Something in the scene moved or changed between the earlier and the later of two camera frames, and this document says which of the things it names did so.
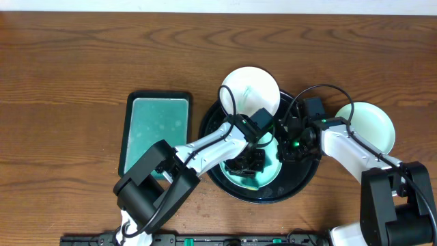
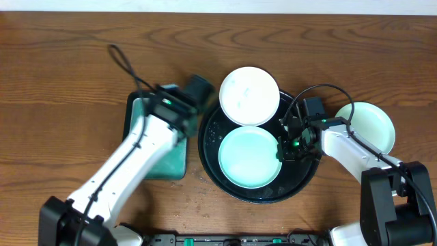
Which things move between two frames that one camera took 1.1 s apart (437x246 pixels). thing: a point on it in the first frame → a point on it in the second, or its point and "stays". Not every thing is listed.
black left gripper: x=246 y=163 → x=190 y=122
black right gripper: x=287 y=154 stays
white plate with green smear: x=255 y=89 stays
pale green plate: x=371 y=124 stays
